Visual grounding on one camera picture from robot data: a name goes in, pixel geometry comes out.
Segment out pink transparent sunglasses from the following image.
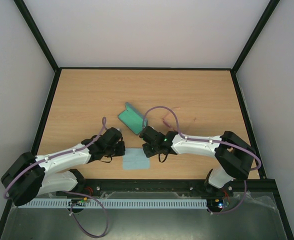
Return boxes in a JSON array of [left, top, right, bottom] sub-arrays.
[[161, 106, 197, 128]]

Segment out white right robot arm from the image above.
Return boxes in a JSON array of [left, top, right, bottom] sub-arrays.
[[139, 126, 256, 196]]

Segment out light blue slotted cable duct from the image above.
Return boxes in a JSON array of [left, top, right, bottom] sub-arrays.
[[21, 198, 207, 209]]

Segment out left controller board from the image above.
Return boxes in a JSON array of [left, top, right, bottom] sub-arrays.
[[68, 197, 91, 207]]

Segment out light blue cleaning cloth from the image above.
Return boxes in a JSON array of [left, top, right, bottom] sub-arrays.
[[122, 148, 151, 170]]

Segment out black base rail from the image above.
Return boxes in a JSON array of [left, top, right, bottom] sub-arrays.
[[56, 178, 275, 198]]

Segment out right controller board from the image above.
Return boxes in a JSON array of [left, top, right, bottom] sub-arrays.
[[207, 197, 231, 211]]

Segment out grey green glasses case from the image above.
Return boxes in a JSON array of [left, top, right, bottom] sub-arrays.
[[117, 102, 148, 135]]

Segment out black frame post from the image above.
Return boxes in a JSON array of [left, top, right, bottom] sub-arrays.
[[231, 0, 281, 73], [13, 0, 61, 73]]

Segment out black frame post right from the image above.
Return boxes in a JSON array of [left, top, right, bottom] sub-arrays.
[[231, 0, 281, 73]]

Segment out controller board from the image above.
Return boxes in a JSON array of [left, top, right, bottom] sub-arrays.
[[68, 197, 91, 207], [207, 197, 231, 211]]

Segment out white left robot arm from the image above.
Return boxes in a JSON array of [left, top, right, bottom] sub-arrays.
[[0, 127, 125, 206]]

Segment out black frame post left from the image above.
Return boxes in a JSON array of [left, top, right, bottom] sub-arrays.
[[13, 0, 61, 73]]

